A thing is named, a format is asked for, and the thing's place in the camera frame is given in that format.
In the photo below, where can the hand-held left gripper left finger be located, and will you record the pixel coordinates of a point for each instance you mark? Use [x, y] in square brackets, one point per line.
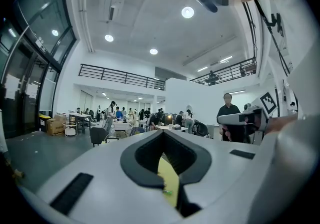
[112, 180]

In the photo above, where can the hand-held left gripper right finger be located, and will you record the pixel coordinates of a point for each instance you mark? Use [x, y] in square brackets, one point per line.
[220, 173]

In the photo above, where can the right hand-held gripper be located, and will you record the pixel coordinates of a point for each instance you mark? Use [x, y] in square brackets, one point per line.
[267, 102]

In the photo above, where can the green candy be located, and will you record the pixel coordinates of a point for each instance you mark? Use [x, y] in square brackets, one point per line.
[168, 192]

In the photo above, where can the person's right forearm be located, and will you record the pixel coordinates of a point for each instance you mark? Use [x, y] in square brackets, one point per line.
[280, 124]

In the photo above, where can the black chair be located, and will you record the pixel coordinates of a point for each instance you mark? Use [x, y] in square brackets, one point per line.
[98, 135]

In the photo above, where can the black balcony railing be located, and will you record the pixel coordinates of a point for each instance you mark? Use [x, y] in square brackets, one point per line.
[230, 71]
[112, 74]

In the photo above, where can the yellow tablecloth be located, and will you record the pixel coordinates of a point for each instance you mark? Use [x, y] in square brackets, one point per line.
[170, 175]

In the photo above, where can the brown cardboard box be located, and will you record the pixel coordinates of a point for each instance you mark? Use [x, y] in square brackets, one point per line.
[56, 126]

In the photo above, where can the yellow lid bin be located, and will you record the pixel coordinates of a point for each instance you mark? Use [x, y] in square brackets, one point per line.
[45, 124]

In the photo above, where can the round ceiling light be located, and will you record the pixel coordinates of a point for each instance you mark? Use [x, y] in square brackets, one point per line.
[109, 37]
[153, 51]
[187, 12]

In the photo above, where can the person's white shirt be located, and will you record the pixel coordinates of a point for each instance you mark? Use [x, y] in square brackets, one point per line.
[300, 42]

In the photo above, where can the black framed glass doors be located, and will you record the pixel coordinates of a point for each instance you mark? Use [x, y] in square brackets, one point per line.
[25, 67]

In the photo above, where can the ceiling air conditioner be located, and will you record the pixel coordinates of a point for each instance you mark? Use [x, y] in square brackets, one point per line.
[111, 5]

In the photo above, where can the black head camera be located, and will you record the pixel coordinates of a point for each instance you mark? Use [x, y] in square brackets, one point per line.
[206, 2]

